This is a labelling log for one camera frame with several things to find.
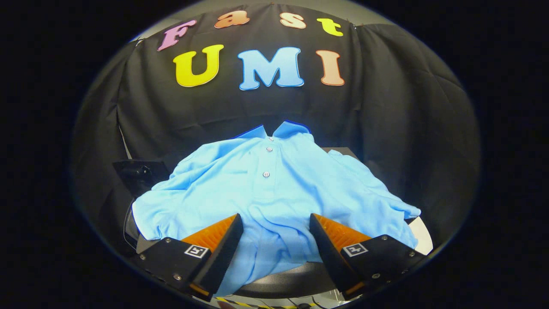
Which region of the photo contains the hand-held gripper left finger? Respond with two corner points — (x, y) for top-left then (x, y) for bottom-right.
(131, 213), (244, 302)

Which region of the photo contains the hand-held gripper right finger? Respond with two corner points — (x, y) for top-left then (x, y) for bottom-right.
(309, 213), (427, 301)

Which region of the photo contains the light blue polo shirt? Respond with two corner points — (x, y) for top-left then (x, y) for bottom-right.
(132, 121), (422, 297)

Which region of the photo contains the grey cabinet with dark top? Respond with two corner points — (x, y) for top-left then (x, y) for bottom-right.
(136, 147), (369, 300)

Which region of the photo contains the yellow black striped tape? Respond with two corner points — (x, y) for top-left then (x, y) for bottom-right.
(214, 296), (320, 309)

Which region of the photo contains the black backdrop cloth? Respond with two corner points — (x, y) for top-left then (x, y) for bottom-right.
(71, 2), (481, 258)

